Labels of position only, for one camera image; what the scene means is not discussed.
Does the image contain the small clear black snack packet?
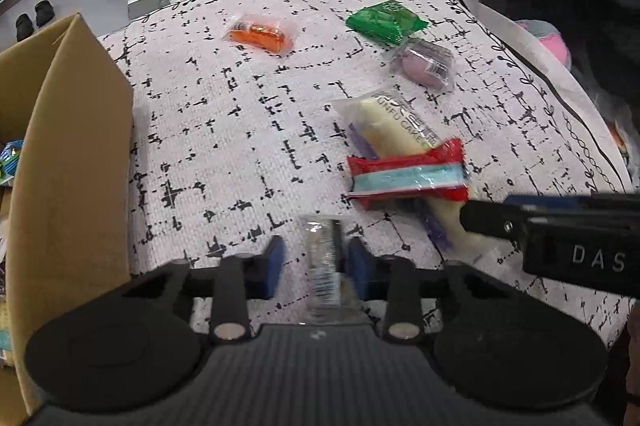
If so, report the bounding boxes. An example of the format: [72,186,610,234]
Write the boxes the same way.
[302,215,357,324]

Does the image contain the red and teal snack bar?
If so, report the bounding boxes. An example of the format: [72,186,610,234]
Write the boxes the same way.
[347,138,469,209]

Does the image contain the long cream cake packet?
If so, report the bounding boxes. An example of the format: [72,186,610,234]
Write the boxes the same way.
[332,89,495,258]

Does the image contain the purple pastry packet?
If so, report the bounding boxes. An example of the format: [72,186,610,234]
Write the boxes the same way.
[387,37,456,92]

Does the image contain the orange snack packet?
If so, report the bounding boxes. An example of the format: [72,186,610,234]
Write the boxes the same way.
[222,14,298,56]

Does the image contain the green snack packet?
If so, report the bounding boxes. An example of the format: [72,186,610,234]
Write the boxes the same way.
[346,0,428,45]

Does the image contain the right hand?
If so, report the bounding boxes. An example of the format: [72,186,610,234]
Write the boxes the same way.
[623,300,640,426]

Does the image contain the burger plush toy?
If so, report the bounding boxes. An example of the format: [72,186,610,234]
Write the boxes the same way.
[605,119,631,167]

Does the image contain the pink grey plush toy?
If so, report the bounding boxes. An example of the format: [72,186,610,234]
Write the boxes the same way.
[516,19,572,69]

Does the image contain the cardboard box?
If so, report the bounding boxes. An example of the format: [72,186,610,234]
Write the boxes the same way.
[1,14,134,425]

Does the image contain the white patterned bed blanket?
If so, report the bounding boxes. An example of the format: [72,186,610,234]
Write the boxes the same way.
[102,0,632,324]

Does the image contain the blue green snack bag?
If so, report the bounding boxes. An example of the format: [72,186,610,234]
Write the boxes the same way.
[0,140,24,187]

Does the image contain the left black slipper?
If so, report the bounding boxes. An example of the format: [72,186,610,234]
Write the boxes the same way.
[15,13,35,42]

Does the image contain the black slipper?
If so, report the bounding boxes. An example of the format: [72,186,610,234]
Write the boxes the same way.
[35,0,55,28]
[15,13,35,42]

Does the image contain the right black slipper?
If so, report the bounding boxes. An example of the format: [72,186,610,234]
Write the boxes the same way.
[35,0,55,28]

